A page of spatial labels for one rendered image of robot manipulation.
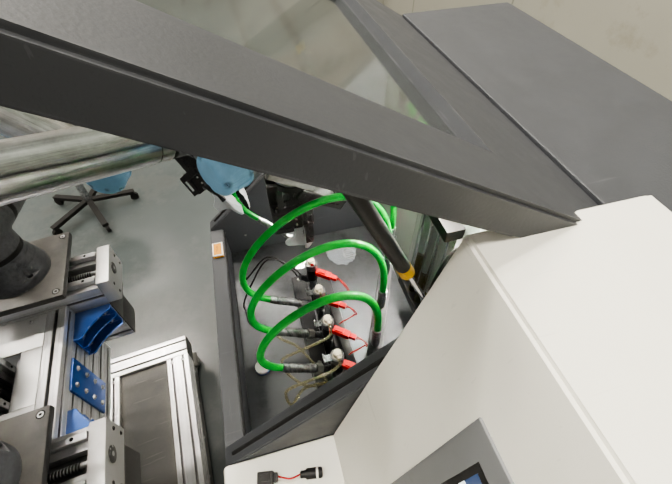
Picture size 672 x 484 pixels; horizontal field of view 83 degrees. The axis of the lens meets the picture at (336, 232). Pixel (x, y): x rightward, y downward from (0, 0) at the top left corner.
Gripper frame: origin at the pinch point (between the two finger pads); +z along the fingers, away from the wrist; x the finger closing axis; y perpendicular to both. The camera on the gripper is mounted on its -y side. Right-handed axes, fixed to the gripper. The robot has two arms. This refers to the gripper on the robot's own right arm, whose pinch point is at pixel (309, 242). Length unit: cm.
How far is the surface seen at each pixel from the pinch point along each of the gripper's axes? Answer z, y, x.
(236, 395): 21.4, 22.8, 21.4
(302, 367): 8.2, 7.4, 24.6
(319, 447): 18.4, 7.4, 37.0
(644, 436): -39, -13, 55
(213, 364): 117, 48, -34
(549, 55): -33, -51, -6
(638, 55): 16, -181, -85
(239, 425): 21.4, 22.7, 27.8
